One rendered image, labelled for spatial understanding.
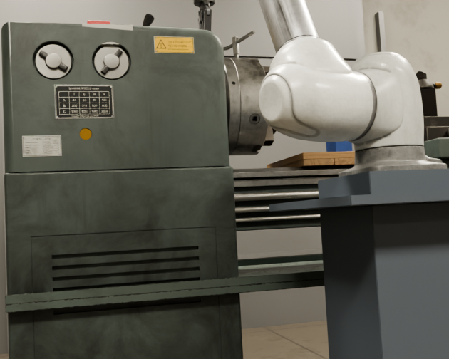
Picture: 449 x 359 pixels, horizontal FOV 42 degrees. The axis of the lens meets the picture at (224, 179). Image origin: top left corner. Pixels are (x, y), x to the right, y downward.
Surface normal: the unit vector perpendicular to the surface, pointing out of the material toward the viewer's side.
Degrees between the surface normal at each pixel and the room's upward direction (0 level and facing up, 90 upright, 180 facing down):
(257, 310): 90
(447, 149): 90
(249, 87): 79
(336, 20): 90
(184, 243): 90
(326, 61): 64
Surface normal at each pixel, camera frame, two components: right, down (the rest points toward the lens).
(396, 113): 0.37, 0.06
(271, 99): -0.84, 0.11
